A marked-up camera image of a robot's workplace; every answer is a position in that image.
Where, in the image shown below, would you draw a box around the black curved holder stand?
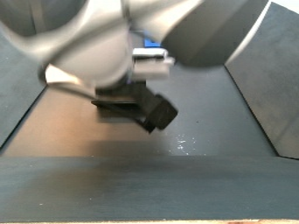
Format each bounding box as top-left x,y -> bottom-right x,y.
92,82 -> 146,109

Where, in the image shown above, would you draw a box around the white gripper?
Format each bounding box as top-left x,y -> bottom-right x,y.
131,48 -> 174,81

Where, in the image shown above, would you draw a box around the blue shape sorter board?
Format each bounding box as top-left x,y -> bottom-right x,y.
144,38 -> 162,47

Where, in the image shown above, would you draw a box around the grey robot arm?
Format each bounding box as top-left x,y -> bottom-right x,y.
0,0 -> 269,95

